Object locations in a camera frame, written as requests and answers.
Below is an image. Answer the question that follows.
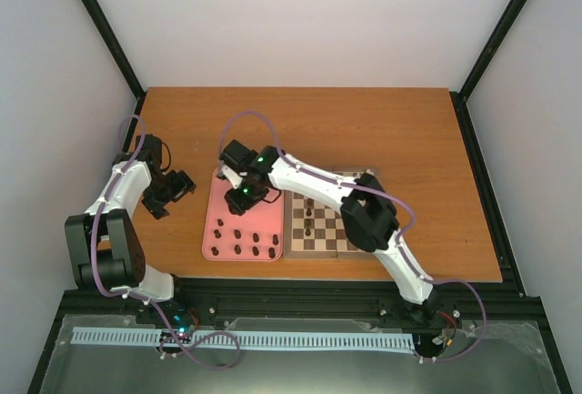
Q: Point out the pink plastic tray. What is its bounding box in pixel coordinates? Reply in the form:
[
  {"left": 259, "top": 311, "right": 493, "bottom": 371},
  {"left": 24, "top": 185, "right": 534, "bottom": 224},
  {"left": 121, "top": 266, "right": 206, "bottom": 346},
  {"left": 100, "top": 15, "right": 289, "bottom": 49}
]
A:
[{"left": 201, "top": 173, "right": 284, "bottom": 262}]

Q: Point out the black aluminium frame rail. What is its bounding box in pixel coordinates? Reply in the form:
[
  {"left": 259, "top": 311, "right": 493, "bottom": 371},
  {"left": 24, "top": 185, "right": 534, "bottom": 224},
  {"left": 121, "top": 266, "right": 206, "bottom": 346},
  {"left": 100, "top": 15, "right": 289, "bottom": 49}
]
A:
[{"left": 58, "top": 278, "right": 545, "bottom": 322}]

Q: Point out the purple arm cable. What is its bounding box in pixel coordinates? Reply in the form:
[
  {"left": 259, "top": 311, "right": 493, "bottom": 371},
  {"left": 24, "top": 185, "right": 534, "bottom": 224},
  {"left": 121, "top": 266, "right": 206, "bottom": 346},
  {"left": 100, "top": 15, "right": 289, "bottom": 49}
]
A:
[
  {"left": 217, "top": 111, "right": 487, "bottom": 363},
  {"left": 89, "top": 115, "right": 241, "bottom": 370}
]

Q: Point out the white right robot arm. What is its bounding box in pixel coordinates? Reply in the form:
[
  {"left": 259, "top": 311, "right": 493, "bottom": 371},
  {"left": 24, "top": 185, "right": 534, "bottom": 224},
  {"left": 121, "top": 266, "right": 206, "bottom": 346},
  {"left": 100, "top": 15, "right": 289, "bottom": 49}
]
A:
[{"left": 218, "top": 140, "right": 440, "bottom": 326}]

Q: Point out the left controller circuit board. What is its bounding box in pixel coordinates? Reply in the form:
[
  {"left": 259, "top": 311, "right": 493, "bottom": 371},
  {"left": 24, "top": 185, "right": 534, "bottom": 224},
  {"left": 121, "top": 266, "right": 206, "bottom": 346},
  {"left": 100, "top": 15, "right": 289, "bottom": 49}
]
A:
[{"left": 160, "top": 307, "right": 199, "bottom": 346}]

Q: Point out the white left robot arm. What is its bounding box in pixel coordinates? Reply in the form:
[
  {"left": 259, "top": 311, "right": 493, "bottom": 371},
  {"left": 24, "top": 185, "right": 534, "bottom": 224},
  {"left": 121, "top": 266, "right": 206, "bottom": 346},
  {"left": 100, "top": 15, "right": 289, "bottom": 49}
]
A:
[{"left": 65, "top": 134, "right": 196, "bottom": 324}]

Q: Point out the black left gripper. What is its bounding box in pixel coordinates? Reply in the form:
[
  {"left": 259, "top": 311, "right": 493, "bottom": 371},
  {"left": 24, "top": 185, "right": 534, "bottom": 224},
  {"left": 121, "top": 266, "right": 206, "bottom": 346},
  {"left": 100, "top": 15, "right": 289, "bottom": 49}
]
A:
[{"left": 141, "top": 169, "right": 197, "bottom": 221}]

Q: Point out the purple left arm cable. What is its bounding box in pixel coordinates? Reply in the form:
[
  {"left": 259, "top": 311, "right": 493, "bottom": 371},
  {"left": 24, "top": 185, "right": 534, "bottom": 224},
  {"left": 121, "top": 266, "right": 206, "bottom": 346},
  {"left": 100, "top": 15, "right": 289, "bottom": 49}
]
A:
[{"left": 89, "top": 115, "right": 241, "bottom": 370}]

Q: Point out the wooden chessboard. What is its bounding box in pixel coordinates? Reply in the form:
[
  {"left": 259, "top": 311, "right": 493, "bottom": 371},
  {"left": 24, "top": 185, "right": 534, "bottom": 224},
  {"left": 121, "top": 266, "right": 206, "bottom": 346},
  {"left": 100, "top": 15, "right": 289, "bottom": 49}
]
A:
[{"left": 272, "top": 167, "right": 399, "bottom": 258}]

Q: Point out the light blue cable duct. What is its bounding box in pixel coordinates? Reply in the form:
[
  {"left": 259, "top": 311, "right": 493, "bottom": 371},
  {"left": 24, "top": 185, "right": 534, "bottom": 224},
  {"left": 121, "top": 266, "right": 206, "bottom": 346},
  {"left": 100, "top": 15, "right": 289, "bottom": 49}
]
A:
[{"left": 70, "top": 327, "right": 415, "bottom": 354}]

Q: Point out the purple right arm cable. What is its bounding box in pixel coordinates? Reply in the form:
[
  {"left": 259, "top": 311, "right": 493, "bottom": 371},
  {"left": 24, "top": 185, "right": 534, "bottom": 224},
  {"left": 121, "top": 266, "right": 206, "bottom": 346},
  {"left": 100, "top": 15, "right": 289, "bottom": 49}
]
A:
[{"left": 217, "top": 111, "right": 487, "bottom": 363}]

